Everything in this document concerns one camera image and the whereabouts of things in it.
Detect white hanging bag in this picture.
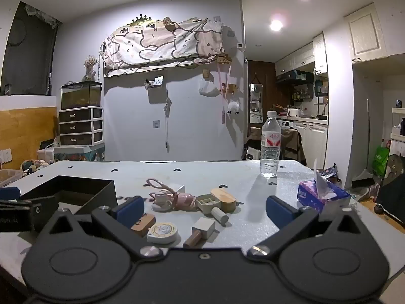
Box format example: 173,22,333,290
198,77,219,97

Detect small white pink cup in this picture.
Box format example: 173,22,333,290
151,191,173,212

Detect glass fish tank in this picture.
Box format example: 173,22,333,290
61,81,103,110

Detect dried flower vase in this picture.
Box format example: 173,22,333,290
81,55,98,82

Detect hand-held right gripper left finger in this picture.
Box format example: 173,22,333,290
43,196,164,262

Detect pink hanging strap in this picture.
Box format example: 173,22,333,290
217,61,229,125

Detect dark window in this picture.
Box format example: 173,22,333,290
0,1,62,96

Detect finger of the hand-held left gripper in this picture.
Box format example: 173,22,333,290
0,196,58,232
0,187,21,201

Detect wall mirror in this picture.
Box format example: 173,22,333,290
249,83,264,124

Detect brown wooden block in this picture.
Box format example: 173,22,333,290
130,213,156,238

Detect white kitchen lower cabinets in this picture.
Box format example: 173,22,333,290
278,117,329,168

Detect broom with dustpan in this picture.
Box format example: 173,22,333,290
351,99,374,188

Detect white wall cabinet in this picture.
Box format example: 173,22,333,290
344,2,388,63

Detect black box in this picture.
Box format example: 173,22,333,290
18,175,116,226

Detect green bag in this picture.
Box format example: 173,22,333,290
371,145,390,178

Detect white kitchen cabinets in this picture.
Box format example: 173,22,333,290
278,117,329,168
274,32,329,77

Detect white kitchen upper cabinets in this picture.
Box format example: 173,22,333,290
274,32,329,77

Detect white drawer unit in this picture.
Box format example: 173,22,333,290
58,107,105,146

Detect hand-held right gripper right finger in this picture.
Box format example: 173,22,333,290
247,196,369,262

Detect pile of plush toys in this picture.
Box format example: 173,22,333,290
20,158,50,177

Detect purple snack packet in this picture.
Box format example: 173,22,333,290
316,163,338,179

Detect white shelf with bottles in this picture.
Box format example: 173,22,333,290
390,99,405,157

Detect purple tissue box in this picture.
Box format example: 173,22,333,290
297,158,351,215

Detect clear water bottle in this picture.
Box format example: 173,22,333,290
260,111,282,178

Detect gold crown decoration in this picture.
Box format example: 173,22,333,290
127,14,159,26

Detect printed blanket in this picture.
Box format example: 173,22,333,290
103,17,226,77

